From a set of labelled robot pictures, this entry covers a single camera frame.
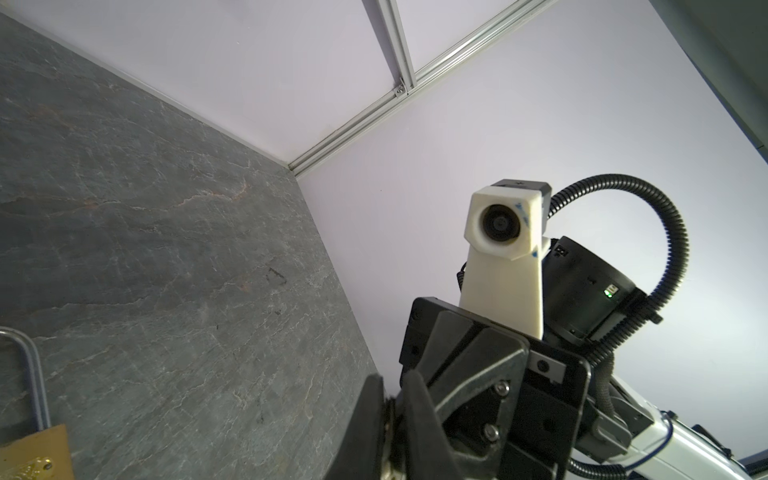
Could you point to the aluminium frame profiles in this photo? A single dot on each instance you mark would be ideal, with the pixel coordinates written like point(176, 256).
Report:
point(409, 82)

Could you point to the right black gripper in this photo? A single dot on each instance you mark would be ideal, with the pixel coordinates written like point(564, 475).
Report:
point(481, 401)

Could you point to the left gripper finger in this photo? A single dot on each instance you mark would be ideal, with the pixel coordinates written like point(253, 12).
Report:
point(360, 454)

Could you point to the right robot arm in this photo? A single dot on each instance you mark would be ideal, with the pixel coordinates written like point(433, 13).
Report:
point(590, 309)

